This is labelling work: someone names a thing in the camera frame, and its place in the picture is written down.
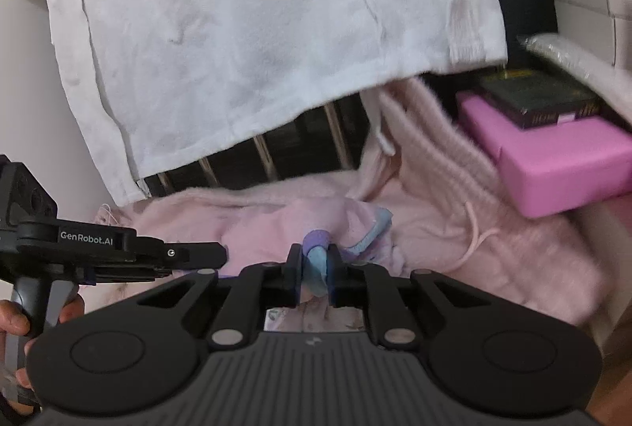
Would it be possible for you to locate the white hanging cloth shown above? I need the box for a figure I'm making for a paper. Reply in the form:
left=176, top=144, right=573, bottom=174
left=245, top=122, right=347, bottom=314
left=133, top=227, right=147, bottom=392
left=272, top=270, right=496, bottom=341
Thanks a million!
left=46, top=0, right=509, bottom=206

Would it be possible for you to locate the metal railing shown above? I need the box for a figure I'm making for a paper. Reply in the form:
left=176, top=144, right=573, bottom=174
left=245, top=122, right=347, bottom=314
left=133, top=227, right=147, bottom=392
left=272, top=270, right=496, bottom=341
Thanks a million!
left=145, top=98, right=363, bottom=199

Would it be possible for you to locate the person's left hand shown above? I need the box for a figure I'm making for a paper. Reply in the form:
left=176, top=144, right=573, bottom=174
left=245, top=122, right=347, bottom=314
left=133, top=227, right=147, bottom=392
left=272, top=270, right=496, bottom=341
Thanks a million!
left=0, top=294, right=86, bottom=413

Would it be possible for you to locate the pink fuzzy garment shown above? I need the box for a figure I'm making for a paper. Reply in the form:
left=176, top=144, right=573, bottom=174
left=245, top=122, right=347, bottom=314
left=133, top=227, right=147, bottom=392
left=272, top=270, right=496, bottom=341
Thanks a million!
left=81, top=78, right=606, bottom=328

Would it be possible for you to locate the plastic wrapped pale package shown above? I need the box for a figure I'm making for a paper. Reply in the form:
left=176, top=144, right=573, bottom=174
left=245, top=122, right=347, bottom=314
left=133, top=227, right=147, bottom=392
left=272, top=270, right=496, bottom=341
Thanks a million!
left=517, top=32, right=632, bottom=111

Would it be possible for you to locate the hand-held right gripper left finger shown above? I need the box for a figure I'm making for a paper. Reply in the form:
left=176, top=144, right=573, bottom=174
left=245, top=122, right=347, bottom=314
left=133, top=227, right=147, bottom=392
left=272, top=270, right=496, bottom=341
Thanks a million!
left=135, top=243, right=303, bottom=351

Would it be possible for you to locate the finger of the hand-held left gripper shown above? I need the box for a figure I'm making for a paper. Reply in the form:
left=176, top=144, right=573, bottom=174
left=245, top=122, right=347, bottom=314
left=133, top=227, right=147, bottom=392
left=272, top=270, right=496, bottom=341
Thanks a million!
left=134, top=236, right=229, bottom=270
left=79, top=264, right=175, bottom=285

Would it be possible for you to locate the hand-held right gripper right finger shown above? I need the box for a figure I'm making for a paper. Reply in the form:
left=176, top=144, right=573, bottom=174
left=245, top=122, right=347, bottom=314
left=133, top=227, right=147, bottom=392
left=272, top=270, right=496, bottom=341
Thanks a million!
left=327, top=243, right=496, bottom=351

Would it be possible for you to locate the dark book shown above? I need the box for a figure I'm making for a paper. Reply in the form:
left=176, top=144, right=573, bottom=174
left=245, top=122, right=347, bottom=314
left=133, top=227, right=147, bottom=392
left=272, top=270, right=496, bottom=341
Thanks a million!
left=476, top=68, right=606, bottom=131

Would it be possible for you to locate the pink box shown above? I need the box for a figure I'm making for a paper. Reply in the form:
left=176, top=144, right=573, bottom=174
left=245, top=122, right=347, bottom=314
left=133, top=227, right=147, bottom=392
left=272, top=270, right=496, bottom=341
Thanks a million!
left=455, top=90, right=632, bottom=220

